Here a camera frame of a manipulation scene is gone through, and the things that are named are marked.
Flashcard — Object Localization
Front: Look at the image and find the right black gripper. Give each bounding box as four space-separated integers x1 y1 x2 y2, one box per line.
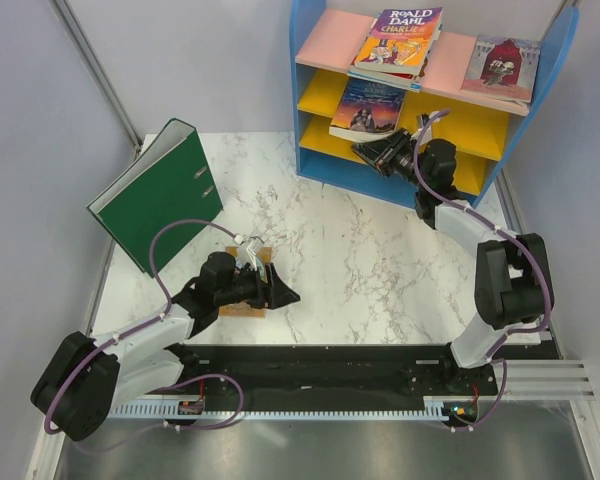
351 128 429 191

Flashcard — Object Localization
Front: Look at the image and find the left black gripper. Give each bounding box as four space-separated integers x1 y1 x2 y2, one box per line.
215 262 299 310

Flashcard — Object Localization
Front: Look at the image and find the Jane Eyre book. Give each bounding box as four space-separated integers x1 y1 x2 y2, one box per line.
329 78 406 143

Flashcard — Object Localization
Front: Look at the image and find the dogs bark book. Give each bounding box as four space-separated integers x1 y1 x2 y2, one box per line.
347 67 421 92

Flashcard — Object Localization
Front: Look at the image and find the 13-Storey Treehouse book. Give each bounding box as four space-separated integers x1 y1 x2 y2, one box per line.
349 14 429 86

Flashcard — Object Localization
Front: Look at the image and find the Roald Dahl Charlie book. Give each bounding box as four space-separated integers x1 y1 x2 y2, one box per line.
353 6 444 72

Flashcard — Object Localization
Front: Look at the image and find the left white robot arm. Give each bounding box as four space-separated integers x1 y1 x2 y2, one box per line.
30 251 301 442

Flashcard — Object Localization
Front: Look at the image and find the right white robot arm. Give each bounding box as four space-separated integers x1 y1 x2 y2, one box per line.
352 129 554 394

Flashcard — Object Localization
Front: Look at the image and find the blue shelf unit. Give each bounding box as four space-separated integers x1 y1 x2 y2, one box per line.
289 1 579 207

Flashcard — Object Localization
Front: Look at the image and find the grey red castle book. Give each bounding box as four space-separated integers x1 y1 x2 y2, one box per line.
461 35 541 105

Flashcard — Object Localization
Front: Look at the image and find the green lever arch binder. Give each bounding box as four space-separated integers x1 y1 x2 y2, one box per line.
87 118 223 274

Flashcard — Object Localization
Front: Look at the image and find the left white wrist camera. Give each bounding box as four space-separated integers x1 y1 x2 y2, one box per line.
236 236 264 270

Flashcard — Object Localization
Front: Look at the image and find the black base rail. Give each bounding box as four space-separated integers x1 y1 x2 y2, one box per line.
165 345 498 411

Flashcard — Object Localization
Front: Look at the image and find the white slotted cable duct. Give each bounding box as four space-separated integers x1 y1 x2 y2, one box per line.
108 395 478 421

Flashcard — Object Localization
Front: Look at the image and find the aluminium frame post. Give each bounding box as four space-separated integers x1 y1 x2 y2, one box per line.
49 0 142 153

